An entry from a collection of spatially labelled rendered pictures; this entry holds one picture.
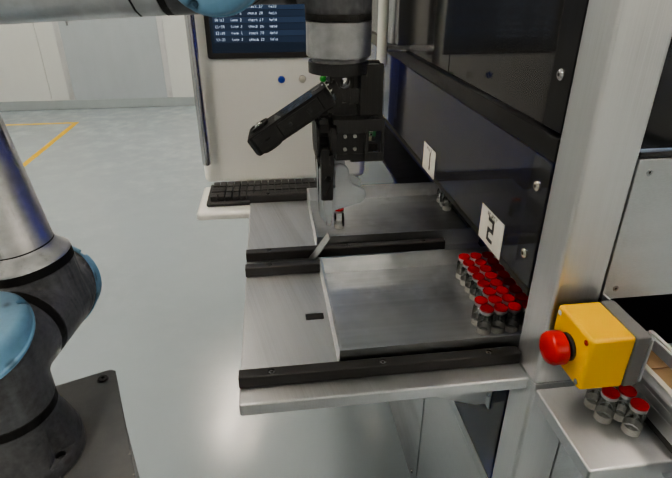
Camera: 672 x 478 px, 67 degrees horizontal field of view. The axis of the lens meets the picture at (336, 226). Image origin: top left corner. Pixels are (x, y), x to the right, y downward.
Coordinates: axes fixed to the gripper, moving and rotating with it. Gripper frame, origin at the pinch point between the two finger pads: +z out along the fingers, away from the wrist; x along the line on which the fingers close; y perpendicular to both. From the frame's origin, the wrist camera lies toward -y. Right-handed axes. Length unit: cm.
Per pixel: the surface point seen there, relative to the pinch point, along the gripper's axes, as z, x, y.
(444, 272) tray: 21.4, 17.1, 24.5
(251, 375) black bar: 19.6, -7.7, -10.7
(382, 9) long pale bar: -21, 65, 21
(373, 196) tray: 21, 54, 18
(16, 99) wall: 97, 544, -284
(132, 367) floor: 109, 101, -66
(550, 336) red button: 8.3, -18.1, 24.3
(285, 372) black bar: 19.6, -7.8, -6.2
